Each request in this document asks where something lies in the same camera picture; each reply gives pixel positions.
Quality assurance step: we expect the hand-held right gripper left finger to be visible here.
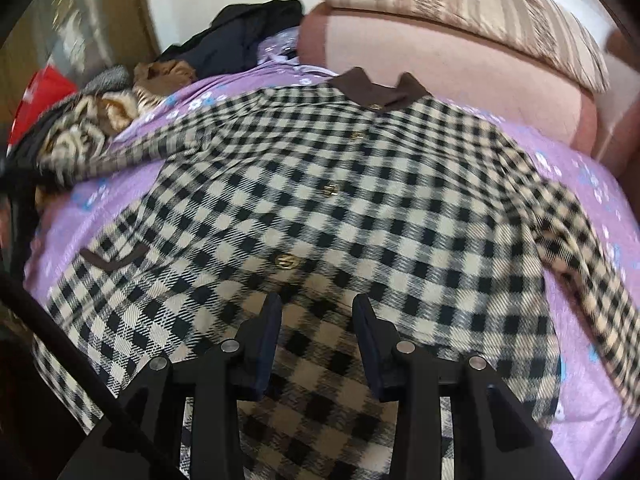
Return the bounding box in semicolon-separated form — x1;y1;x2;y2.
57;292;284;480

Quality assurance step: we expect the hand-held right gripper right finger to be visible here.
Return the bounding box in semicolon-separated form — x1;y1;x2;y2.
352;293;581;480

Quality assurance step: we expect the black and cream checked coat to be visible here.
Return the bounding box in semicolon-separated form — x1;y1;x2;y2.
32;66;640;480

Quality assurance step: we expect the purple floral bed sheet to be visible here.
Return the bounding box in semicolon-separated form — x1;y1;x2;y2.
22;27;640;471

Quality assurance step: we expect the brown and cream fleece blanket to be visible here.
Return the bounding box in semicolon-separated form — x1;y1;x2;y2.
37;87;166;186

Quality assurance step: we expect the brown garment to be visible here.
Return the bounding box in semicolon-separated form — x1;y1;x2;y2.
132;59;198;98

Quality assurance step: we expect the pink cushion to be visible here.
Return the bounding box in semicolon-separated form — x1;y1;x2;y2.
297;2;598;153

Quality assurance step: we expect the grey knitted garment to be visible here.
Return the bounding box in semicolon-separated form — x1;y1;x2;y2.
50;65;132;111

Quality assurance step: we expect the black clothing pile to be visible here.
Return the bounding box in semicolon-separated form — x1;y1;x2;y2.
160;0;305;77

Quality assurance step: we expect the striped beige pillow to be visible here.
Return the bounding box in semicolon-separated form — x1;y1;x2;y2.
315;0;611;93

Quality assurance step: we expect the wooden cabinet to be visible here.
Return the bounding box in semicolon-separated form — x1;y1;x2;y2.
0;0;161;126

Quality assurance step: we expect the black cable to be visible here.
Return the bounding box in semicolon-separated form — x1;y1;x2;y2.
0;270;181;480

